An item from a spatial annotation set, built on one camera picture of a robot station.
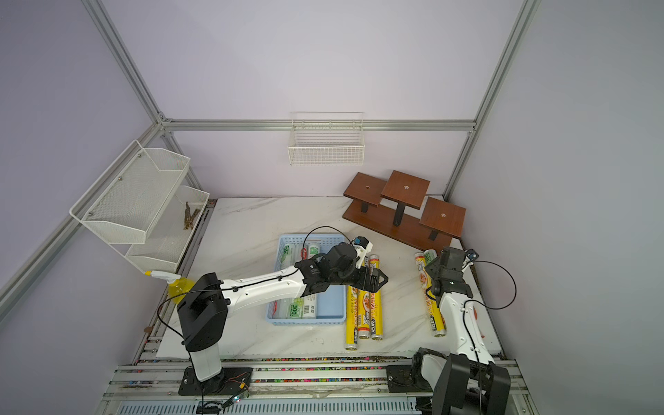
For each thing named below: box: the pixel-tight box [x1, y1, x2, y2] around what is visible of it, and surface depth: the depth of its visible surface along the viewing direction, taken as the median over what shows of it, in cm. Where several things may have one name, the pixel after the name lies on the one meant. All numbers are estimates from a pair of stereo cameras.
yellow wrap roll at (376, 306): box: [370, 254, 384, 341], surface depth 84 cm
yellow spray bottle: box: [144, 270, 196, 305], surface depth 80 cm
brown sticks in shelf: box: [183, 201, 200, 230], surface depth 97 cm
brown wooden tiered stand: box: [341, 170, 467, 251], surface depth 98 cm
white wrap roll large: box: [423, 249, 438, 266], surface depth 100 cm
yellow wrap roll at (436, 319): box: [414, 251, 447, 339], surface depth 85 cm
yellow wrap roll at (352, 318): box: [344, 285, 359, 352], surface depth 83 cm
